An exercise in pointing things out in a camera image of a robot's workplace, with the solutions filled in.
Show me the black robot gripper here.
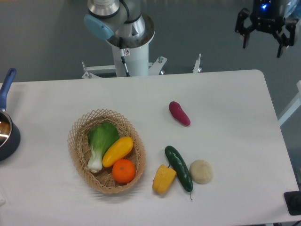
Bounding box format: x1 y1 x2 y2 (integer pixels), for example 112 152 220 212
234 0 300 58

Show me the yellow mango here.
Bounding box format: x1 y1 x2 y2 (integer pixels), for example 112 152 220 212
102 137 134 168

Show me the woven wicker basket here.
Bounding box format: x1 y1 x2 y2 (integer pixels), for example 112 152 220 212
68 109 146 194

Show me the purple sweet potato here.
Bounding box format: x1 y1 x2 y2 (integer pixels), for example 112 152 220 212
168 101 191 126

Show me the dark green cucumber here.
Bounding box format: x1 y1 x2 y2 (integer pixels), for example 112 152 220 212
164 145 193 201

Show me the black device at table edge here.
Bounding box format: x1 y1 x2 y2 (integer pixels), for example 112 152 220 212
284 191 301 216

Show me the yellow bell pepper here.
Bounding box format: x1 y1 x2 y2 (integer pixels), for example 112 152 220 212
152 164 176 194

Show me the green bok choy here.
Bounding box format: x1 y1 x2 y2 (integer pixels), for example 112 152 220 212
87 122 119 173

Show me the orange tangerine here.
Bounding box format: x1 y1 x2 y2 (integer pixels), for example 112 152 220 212
112 159 136 184

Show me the dark blue saucepan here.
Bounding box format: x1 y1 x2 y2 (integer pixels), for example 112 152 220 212
0 68 21 161

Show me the white frame at right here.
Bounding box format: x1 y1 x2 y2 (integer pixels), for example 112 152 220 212
277 81 301 126

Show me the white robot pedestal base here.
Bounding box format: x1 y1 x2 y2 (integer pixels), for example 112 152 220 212
81 43 202 80

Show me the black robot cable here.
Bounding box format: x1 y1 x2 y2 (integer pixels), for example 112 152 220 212
118 0 131 77

